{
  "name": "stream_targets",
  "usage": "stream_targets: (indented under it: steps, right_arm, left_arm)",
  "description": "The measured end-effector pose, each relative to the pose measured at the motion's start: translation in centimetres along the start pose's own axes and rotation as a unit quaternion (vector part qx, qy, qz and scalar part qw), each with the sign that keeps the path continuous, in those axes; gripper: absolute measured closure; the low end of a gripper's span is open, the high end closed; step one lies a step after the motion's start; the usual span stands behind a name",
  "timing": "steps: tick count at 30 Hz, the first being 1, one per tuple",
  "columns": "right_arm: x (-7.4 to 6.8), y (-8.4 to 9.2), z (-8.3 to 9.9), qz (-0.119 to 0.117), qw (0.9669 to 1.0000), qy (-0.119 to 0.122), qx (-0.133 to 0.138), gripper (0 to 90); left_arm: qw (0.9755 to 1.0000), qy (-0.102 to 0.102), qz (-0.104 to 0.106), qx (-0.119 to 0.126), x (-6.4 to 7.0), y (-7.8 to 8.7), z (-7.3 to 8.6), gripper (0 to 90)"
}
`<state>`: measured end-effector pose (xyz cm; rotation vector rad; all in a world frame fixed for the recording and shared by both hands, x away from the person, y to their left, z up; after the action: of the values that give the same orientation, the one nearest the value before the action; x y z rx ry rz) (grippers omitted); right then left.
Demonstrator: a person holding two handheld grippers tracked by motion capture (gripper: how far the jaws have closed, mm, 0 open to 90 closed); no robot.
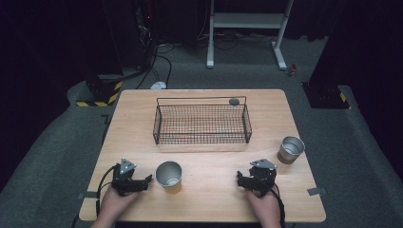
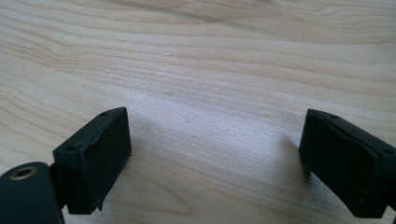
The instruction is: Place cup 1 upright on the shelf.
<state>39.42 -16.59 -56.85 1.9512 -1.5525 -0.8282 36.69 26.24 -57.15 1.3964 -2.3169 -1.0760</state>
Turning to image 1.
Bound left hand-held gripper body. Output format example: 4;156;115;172
110;157;144;198

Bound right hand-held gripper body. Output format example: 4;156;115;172
248;159;278;198

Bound orange metal cup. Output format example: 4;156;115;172
155;161;183;195

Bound silver metal cup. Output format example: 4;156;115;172
277;136;306;165

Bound black wire basket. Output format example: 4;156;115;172
152;95;253;145

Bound person's left hand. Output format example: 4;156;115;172
100;185;141;222

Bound person's right hand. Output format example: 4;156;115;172
245;187;281;223

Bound grey tape piece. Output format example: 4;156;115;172
77;191;99;200
307;187;329;197

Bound black yellow striped base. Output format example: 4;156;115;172
75;74;124;107
302;82;352;110

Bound dark equipment rack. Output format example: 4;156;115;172
131;0;161;71

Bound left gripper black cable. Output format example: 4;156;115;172
95;164;121;217

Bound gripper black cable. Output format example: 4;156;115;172
269;183;286;228
95;164;121;217

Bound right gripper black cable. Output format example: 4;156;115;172
269;183;286;228

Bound black floor cables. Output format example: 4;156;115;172
135;41;176;90

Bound white metal stand frame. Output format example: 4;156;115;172
206;0;295;71

